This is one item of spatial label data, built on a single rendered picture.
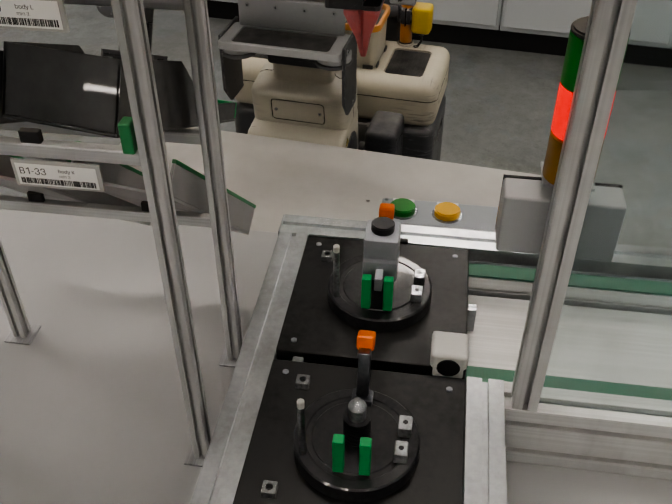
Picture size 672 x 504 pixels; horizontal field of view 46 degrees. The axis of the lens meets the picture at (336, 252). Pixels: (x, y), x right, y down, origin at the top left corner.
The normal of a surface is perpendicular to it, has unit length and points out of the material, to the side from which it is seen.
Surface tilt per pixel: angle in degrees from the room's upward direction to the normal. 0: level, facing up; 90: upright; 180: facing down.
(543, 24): 90
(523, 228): 90
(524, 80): 0
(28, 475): 0
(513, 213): 90
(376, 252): 90
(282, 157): 0
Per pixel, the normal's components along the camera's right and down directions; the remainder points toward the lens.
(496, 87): 0.00, -0.78
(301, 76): -0.26, 0.71
